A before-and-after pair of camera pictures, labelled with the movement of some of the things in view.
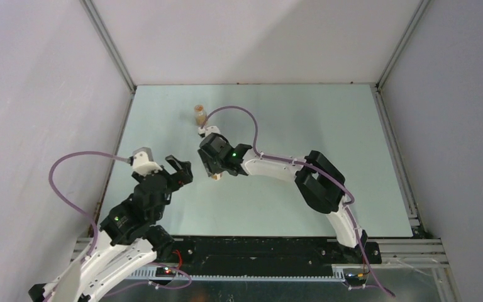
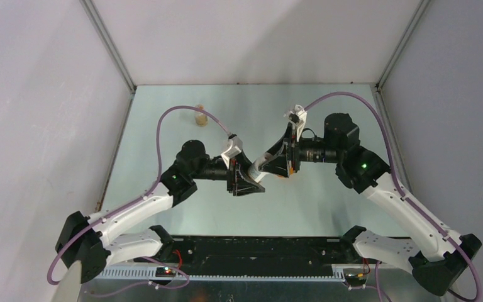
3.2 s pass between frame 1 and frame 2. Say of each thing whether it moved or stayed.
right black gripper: moved
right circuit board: stayed
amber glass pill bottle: stayed
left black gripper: moved
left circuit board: stayed
